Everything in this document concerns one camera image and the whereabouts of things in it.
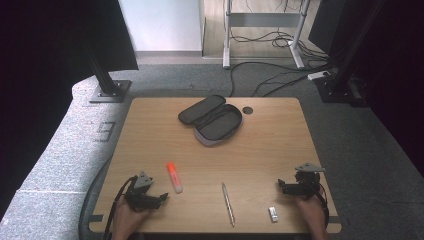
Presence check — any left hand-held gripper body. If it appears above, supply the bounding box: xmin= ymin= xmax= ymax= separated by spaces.
xmin=124 ymin=171 xmax=162 ymax=212

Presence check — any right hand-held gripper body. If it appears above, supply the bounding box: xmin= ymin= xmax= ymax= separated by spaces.
xmin=292 ymin=162 xmax=326 ymax=200

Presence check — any silver pen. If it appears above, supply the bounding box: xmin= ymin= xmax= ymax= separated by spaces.
xmin=221 ymin=181 xmax=236 ymax=228

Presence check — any black pencil case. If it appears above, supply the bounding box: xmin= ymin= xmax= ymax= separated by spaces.
xmin=177 ymin=94 xmax=244 ymax=148

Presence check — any person's left hand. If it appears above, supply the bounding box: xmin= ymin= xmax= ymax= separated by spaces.
xmin=112 ymin=196 xmax=152 ymax=236

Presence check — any person's right hand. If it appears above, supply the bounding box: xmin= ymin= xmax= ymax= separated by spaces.
xmin=293 ymin=194 xmax=329 ymax=234

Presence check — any orange highlighter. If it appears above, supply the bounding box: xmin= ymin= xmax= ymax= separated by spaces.
xmin=166 ymin=161 xmax=184 ymax=195

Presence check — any black metal stand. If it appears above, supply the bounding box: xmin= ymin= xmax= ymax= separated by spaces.
xmin=83 ymin=43 xmax=133 ymax=104
xmin=313 ymin=0 xmax=384 ymax=105

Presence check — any white power strip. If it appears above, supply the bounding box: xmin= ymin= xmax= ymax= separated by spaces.
xmin=306 ymin=70 xmax=332 ymax=82

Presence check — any black curtain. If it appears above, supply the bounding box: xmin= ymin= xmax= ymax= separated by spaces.
xmin=0 ymin=0 xmax=140 ymax=219
xmin=308 ymin=0 xmax=424 ymax=178

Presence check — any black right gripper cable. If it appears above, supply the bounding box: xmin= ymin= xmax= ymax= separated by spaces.
xmin=313 ymin=182 xmax=332 ymax=229

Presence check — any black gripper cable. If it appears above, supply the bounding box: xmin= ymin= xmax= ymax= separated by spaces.
xmin=102 ymin=175 xmax=138 ymax=240
xmin=313 ymin=182 xmax=332 ymax=229

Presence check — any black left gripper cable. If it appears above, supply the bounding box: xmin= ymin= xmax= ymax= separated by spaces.
xmin=102 ymin=175 xmax=138 ymax=240

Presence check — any black floor cable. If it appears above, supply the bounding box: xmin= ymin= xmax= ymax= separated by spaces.
xmin=228 ymin=60 xmax=334 ymax=98

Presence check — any tangle of black cables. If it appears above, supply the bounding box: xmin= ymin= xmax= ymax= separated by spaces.
xmin=229 ymin=29 xmax=331 ymax=63

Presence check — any white desk frame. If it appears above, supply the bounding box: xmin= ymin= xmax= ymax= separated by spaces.
xmin=222 ymin=0 xmax=313 ymax=70

